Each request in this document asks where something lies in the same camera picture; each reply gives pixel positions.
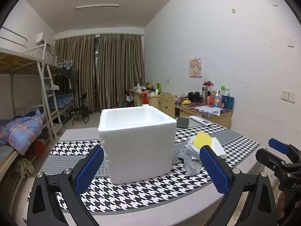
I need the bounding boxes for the yellow foam net sleeve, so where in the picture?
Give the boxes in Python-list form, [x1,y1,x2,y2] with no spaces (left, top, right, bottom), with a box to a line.
[192,131,212,149]

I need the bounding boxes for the white paper tissue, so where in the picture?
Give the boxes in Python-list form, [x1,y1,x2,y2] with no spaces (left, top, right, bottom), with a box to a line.
[185,136,227,159]

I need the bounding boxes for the grey towel cloth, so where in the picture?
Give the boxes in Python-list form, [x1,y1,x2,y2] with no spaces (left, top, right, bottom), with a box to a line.
[178,148,203,176]

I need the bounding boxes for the white papers on desk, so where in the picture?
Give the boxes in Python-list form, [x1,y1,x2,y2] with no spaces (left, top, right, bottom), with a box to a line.
[196,106,222,116]

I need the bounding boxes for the toiletry bottles group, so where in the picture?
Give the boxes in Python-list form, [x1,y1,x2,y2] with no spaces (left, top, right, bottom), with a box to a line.
[201,81,234,110]

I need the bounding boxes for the blue plaid quilt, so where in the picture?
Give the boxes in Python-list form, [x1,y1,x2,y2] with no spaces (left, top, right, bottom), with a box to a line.
[1,109,45,155]

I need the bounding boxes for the white remote control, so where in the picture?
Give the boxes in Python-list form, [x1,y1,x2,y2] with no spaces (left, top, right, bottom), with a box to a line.
[189,115,212,126]

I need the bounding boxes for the houndstooth table mat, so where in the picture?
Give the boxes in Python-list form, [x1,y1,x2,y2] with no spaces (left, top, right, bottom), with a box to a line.
[41,124,260,215]

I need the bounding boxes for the black folding chair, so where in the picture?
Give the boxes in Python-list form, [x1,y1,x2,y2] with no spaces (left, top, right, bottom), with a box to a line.
[71,92,89,125]

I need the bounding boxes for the white styrofoam box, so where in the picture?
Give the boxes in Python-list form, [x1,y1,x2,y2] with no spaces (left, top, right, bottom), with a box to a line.
[98,105,176,185]

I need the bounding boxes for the metal bunk bed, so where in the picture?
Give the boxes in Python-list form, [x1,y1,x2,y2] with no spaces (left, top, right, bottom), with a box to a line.
[1,27,74,176]

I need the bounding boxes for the black bag on desk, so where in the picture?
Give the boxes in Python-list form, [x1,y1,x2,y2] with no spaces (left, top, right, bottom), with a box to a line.
[187,92,202,103]

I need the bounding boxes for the black smartphone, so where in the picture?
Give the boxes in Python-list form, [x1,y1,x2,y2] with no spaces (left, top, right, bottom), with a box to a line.
[176,117,189,129]

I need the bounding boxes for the yellow object on desk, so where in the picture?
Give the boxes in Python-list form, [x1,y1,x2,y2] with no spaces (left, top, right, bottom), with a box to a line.
[182,99,191,105]

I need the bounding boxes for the wooden desk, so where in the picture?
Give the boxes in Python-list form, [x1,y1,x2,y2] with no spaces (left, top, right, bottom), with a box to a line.
[130,89,233,129]

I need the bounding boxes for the cartoon girl poster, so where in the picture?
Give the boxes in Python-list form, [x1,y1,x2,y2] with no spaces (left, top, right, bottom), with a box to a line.
[189,57,203,78]

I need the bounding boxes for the hanging dark clothes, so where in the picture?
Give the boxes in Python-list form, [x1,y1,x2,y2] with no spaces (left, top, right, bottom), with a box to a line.
[62,65,78,91]

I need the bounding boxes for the white lotion pump bottle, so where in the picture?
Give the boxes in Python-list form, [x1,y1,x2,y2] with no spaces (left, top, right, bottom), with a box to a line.
[142,92,149,106]

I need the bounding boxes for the smiley wooden chair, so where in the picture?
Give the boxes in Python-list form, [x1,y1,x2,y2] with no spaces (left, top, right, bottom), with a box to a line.
[159,93,177,118]

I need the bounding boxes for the brown curtains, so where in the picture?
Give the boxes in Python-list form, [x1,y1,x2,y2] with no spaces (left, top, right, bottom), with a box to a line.
[54,34,145,112]

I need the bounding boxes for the white air conditioner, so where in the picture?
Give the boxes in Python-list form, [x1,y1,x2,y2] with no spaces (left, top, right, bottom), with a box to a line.
[36,32,52,48]

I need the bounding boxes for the ceiling tube light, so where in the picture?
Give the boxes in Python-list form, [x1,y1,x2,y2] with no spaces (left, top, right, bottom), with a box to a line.
[75,4,119,10]

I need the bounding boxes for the wall power socket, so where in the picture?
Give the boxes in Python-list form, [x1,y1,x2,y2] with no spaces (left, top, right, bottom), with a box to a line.
[281,90,295,103]

